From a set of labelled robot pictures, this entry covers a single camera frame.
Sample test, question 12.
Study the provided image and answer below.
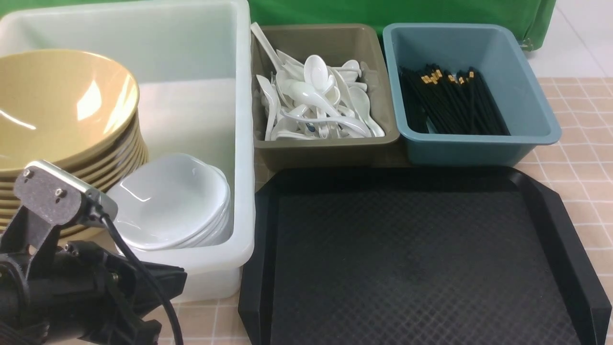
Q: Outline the blue plastic chopstick bin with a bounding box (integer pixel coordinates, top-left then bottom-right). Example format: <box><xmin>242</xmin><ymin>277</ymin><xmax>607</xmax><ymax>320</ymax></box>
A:
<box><xmin>383</xmin><ymin>23</ymin><xmax>561</xmax><ymax>166</ymax></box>

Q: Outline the stack of white dishes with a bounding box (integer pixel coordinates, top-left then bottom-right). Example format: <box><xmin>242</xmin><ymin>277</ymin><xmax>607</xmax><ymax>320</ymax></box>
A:
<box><xmin>163</xmin><ymin>211</ymin><xmax>231</xmax><ymax>250</ymax></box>

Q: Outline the bundle of black chopsticks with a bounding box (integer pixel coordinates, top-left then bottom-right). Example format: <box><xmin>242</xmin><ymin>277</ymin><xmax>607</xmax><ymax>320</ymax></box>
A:
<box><xmin>398</xmin><ymin>65</ymin><xmax>511</xmax><ymax>136</ymax></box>

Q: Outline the large white plastic tub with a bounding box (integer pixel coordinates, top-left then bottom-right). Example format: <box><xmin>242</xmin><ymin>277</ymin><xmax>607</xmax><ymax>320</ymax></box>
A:
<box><xmin>1</xmin><ymin>0</ymin><xmax>255</xmax><ymax>303</ymax></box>

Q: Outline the yellow noodle bowl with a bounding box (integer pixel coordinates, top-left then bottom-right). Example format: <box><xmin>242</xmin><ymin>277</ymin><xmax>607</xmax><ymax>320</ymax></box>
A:
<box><xmin>0</xmin><ymin>49</ymin><xmax>140</xmax><ymax>175</ymax></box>

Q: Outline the black plastic serving tray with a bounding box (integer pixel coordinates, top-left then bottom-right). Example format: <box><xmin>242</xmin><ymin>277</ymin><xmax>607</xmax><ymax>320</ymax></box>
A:
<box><xmin>238</xmin><ymin>167</ymin><xmax>612</xmax><ymax>345</ymax></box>

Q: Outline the stack of yellow bowls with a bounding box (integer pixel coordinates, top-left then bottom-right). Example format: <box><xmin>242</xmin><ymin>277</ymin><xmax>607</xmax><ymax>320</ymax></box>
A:
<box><xmin>0</xmin><ymin>115</ymin><xmax>149</xmax><ymax>240</ymax></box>

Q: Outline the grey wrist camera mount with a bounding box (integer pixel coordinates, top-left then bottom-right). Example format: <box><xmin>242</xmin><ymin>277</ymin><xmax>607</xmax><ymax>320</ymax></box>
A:
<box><xmin>0</xmin><ymin>160</ymin><xmax>119</xmax><ymax>281</ymax></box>

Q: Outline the white ceramic soup spoon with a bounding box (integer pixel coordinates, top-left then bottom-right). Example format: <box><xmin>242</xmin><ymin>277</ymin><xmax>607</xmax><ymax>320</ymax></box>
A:
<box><xmin>286</xmin><ymin>81</ymin><xmax>372</xmax><ymax>138</ymax></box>

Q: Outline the white dish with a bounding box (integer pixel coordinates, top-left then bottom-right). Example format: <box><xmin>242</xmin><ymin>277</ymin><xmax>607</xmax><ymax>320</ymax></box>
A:
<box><xmin>107</xmin><ymin>153</ymin><xmax>232</xmax><ymax>253</ymax></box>

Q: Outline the green cloth backdrop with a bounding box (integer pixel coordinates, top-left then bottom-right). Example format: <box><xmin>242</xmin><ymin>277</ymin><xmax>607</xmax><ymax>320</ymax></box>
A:
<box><xmin>0</xmin><ymin>0</ymin><xmax>558</xmax><ymax>51</ymax></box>

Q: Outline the pile of white spoons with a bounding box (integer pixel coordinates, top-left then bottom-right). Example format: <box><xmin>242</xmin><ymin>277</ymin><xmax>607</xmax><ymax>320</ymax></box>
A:
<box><xmin>251</xmin><ymin>23</ymin><xmax>386</xmax><ymax>141</ymax></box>

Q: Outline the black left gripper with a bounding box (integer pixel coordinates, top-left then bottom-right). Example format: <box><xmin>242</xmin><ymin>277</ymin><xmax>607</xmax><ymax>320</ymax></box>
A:
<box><xmin>1</xmin><ymin>241</ymin><xmax>187</xmax><ymax>345</ymax></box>

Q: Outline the brown plastic spoon bin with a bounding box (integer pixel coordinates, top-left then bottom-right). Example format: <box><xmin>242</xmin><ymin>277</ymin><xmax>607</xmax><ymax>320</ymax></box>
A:
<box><xmin>251</xmin><ymin>23</ymin><xmax>400</xmax><ymax>171</ymax></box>

